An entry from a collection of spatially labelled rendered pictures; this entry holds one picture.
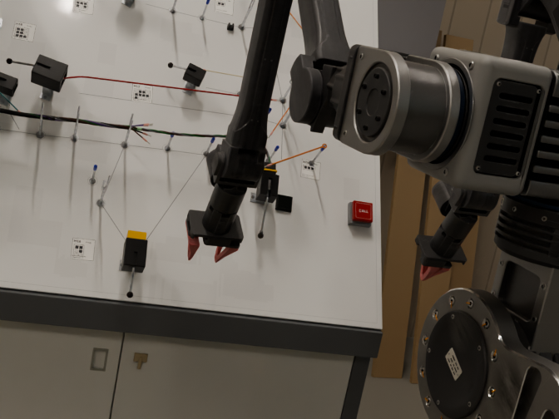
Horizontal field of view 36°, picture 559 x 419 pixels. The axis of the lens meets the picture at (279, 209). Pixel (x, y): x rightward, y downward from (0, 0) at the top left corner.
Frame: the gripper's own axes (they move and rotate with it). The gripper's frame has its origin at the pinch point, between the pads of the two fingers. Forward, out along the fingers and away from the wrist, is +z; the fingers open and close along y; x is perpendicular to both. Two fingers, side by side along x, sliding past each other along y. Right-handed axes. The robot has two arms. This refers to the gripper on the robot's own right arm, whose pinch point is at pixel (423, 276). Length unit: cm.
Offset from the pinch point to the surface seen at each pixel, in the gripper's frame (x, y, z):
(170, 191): -33, 50, 13
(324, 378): 1.5, 9.4, 36.8
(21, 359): -5, 79, 43
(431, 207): -155, -116, 115
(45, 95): -54, 79, 7
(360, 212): -26.5, 4.6, 7.5
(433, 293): -127, -122, 144
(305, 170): -38.7, 16.5, 7.0
